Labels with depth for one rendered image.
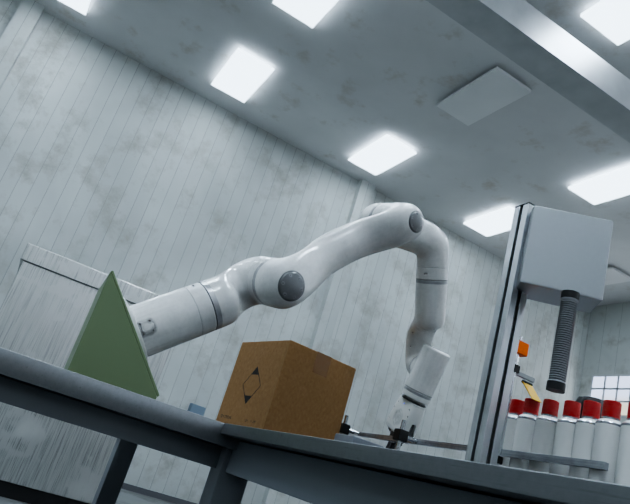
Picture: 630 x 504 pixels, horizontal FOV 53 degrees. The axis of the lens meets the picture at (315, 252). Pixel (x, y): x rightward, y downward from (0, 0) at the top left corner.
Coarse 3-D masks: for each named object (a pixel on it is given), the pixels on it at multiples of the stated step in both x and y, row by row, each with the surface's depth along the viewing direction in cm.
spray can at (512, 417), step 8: (512, 400) 145; (520, 400) 144; (512, 408) 144; (520, 408) 143; (512, 416) 142; (512, 424) 141; (512, 432) 140; (504, 440) 141; (512, 440) 140; (504, 448) 140; (504, 464) 138
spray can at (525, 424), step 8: (528, 400) 139; (528, 408) 138; (536, 408) 138; (520, 416) 138; (528, 416) 137; (536, 416) 138; (520, 424) 137; (528, 424) 136; (520, 432) 136; (528, 432) 136; (520, 440) 136; (528, 440) 135; (512, 448) 137; (520, 448) 135; (528, 448) 134; (512, 464) 134; (520, 464) 133
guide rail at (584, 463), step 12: (360, 432) 189; (420, 444) 162; (432, 444) 158; (444, 444) 154; (456, 444) 150; (504, 456) 136; (516, 456) 133; (528, 456) 130; (540, 456) 127; (552, 456) 125; (600, 468) 114
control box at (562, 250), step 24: (552, 216) 138; (576, 216) 137; (528, 240) 137; (552, 240) 136; (576, 240) 135; (600, 240) 135; (528, 264) 134; (552, 264) 134; (576, 264) 133; (600, 264) 133; (528, 288) 135; (552, 288) 132; (576, 288) 131; (600, 288) 131
